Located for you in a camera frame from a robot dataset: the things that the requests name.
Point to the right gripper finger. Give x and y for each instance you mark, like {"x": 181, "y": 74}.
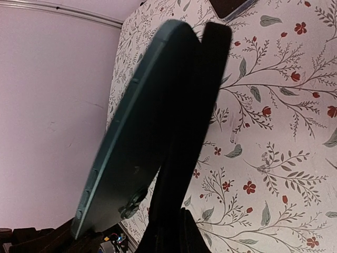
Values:
{"x": 171, "y": 228}

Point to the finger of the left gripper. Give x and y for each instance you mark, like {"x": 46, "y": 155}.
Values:
{"x": 49, "y": 240}

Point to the dark teal phone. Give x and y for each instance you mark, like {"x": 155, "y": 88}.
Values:
{"x": 141, "y": 132}

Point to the black phone case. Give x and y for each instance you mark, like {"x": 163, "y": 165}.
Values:
{"x": 193, "y": 120}

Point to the phone in clear case middle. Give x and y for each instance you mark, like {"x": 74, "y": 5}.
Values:
{"x": 230, "y": 9}

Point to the floral patterned table mat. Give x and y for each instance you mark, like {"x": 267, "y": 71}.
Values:
{"x": 265, "y": 180}

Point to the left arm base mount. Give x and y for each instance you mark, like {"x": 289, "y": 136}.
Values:
{"x": 114, "y": 243}

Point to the left aluminium frame post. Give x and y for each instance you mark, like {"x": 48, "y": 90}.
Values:
{"x": 63, "y": 10}

